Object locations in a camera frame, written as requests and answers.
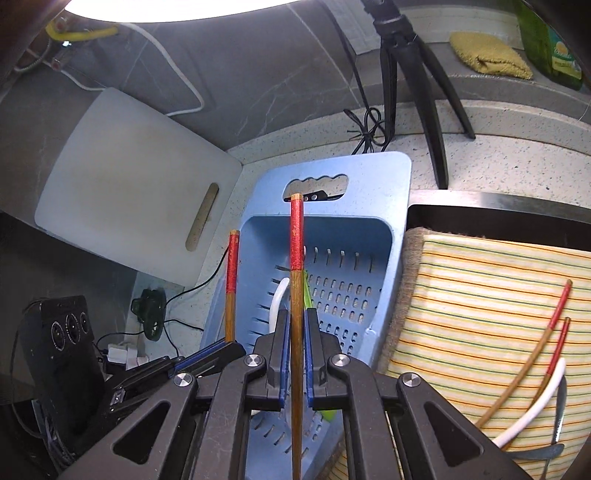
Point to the red-tipped wooden chopstick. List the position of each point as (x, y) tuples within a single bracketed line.
[(296, 240), (531, 360), (232, 267), (558, 346)]

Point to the black tripod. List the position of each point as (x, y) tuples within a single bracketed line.
[(401, 60)]

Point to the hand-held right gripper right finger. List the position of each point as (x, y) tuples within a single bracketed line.
[(310, 364)]

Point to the white power adapters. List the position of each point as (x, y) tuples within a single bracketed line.
[(122, 355)]

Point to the yellow dish cloth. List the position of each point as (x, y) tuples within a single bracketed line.
[(489, 55)]

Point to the dark green clip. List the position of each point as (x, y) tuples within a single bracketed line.
[(148, 314)]

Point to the blue drain basket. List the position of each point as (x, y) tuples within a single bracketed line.
[(369, 207)]

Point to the white ceramic spoon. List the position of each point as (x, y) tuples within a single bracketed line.
[(275, 300), (540, 397)]

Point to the steel sink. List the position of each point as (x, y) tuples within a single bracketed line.
[(485, 217)]

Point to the striped yellow cloth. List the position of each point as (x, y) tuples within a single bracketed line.
[(485, 300)]

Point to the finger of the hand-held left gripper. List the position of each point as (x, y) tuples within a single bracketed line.
[(138, 374), (207, 357)]

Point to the green dish soap bottle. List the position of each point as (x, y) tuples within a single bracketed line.
[(549, 41)]

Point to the black device with round dials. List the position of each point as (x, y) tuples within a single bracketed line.
[(60, 332)]

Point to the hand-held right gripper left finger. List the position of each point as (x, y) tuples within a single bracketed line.
[(286, 364)]

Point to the white cutting board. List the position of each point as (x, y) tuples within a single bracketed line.
[(124, 175)]

